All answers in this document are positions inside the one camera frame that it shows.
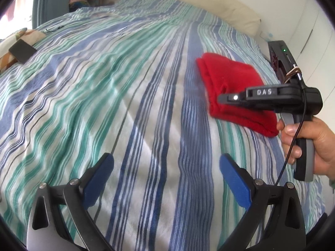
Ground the black phone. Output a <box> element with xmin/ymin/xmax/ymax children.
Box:
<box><xmin>9</xmin><ymin>39</ymin><xmax>37</xmax><ymax>64</ymax></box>

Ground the striped blue green bed cover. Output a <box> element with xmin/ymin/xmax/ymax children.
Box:
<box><xmin>1</xmin><ymin>0</ymin><xmax>293</xmax><ymax>250</ymax></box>

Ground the black cable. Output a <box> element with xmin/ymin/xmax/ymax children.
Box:
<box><xmin>272</xmin><ymin>64</ymin><xmax>307</xmax><ymax>189</ymax></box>

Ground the red sweater with white print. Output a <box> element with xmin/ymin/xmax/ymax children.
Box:
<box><xmin>196</xmin><ymin>53</ymin><xmax>278</xmax><ymax>138</ymax></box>

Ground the white wall socket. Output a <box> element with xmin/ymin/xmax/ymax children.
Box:
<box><xmin>259</xmin><ymin>31</ymin><xmax>273</xmax><ymax>41</ymax></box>

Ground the person's right hand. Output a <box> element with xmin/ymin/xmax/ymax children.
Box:
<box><xmin>277</xmin><ymin>117</ymin><xmax>335</xmax><ymax>181</ymax></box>

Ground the patterned cushion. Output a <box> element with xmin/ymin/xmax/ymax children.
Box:
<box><xmin>1</xmin><ymin>28</ymin><xmax>46</xmax><ymax>74</ymax></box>

